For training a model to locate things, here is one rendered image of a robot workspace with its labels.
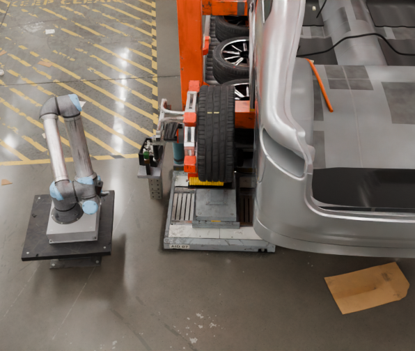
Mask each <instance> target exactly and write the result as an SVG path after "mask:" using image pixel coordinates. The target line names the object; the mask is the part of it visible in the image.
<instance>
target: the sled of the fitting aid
mask: <svg viewBox="0 0 415 351"><path fill-rule="evenodd" d="M235 180H236V221H209V220H196V204H197V196H198V189H195V190H194V206H193V214H192V228H233V229H240V177H239V176H235Z"/></svg>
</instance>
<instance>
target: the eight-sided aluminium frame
mask: <svg viewBox="0 0 415 351"><path fill-rule="evenodd" d="M198 101H199V96H198V92H197V91H188V92H187V103H186V109H185V112H196V116H197V123H196V124H198ZM189 103H193V105H192V109H190V108H189ZM194 129H195V127H191V140H188V127H185V141H184V150H185V156H188V150H189V156H194V155H195V156H196V172H195V173H197V142H196V146H195V141H194Z"/></svg>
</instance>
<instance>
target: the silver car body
mask: <svg viewBox="0 0 415 351"><path fill-rule="evenodd" d="M253 63H254V68H255V116H254V138H253V166H252V176H251V193H252V220H253V229H254V231H255V232H256V234H257V235H258V236H259V237H260V238H261V239H263V240H264V241H266V242H269V243H271V244H275V245H277V246H280V247H285V248H288V249H295V250H299V251H308V252H314V253H321V254H335V255H345V256H371V257H390V258H415V0H252V2H251V4H250V9H249V104H250V94H251V75H252V68H253Z"/></svg>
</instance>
